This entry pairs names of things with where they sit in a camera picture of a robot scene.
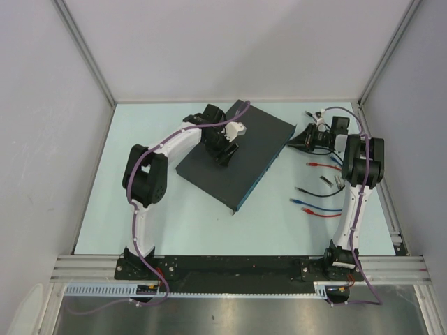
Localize silver transceiver module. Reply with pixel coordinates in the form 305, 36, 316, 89
320, 176, 333, 187
335, 175, 344, 190

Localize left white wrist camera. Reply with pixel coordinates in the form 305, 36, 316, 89
224, 121, 247, 142

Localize aluminium frame rail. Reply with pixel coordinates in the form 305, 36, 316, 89
52, 255, 432, 285

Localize blue ethernet cable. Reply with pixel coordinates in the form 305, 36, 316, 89
288, 155, 345, 214

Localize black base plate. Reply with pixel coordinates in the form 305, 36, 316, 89
114, 252, 363, 295

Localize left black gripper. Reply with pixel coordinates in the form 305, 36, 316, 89
203, 127, 239, 168

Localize red power wire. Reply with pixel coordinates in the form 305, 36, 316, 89
300, 161, 345, 218

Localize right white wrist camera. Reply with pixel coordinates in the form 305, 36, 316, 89
314, 109, 326, 131

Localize black network switch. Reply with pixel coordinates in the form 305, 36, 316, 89
176, 105, 295, 212

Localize grey slotted cable duct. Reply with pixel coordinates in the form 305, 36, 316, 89
65, 283, 327, 299

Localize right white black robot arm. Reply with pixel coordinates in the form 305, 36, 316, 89
287, 117, 384, 281

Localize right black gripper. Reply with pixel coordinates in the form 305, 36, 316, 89
287, 123, 331, 151

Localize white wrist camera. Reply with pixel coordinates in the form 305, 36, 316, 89
224, 121, 247, 142
314, 109, 326, 131

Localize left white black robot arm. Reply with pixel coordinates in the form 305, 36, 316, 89
122, 101, 251, 279

